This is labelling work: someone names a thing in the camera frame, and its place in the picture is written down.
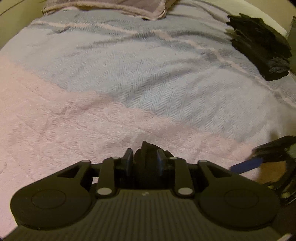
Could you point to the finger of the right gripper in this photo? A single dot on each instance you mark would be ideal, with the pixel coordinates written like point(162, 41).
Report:
point(247, 165)

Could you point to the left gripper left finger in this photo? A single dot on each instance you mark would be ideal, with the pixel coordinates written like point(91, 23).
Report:
point(111, 171)

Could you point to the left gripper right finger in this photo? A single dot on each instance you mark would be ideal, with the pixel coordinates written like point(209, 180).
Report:
point(175, 173)

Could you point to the dark brown garment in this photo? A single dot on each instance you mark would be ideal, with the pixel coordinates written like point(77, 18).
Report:
point(150, 161)

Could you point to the black clothes pile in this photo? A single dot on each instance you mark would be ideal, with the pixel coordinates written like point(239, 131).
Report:
point(265, 47)

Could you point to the pink and blue bedspread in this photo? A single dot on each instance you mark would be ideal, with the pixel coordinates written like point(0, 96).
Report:
point(85, 85)

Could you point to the mauve pillow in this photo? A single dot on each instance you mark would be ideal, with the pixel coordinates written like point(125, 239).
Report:
point(145, 9)

